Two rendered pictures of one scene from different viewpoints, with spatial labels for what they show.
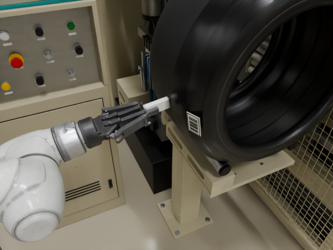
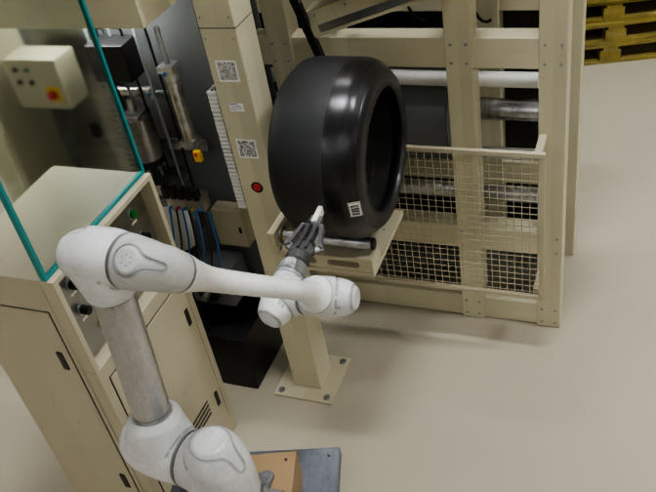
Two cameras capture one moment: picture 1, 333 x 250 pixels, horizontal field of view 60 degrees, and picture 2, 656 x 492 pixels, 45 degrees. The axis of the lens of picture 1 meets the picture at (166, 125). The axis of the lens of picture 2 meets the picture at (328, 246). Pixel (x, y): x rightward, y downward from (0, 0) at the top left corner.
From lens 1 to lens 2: 1.87 m
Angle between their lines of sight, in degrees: 30
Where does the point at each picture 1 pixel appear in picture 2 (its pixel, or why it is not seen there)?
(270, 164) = (389, 225)
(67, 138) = (299, 266)
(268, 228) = (405, 321)
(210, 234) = (359, 372)
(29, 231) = (355, 299)
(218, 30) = (346, 140)
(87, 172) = (194, 393)
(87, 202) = not seen: hidden behind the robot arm
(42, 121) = not seen: hidden behind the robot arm
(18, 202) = (341, 287)
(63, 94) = (151, 297)
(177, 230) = (325, 394)
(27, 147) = not seen: hidden behind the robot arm
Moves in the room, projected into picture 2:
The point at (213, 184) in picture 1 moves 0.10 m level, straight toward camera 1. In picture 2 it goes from (372, 261) to (389, 275)
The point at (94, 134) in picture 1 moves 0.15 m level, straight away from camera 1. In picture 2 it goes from (307, 255) to (264, 246)
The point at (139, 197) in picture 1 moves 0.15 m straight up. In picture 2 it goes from (244, 405) to (236, 382)
